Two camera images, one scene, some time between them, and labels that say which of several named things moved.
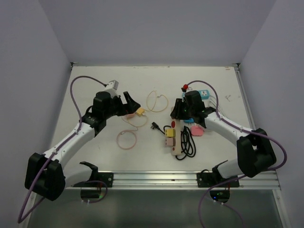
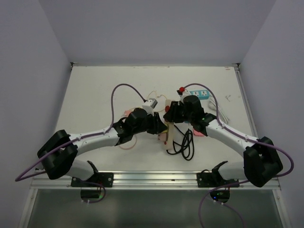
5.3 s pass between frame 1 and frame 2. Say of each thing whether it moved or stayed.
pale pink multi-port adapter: moved
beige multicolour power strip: moved
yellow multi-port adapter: moved
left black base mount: stayed
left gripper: moved
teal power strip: stayed
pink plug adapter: stayed
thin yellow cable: moved
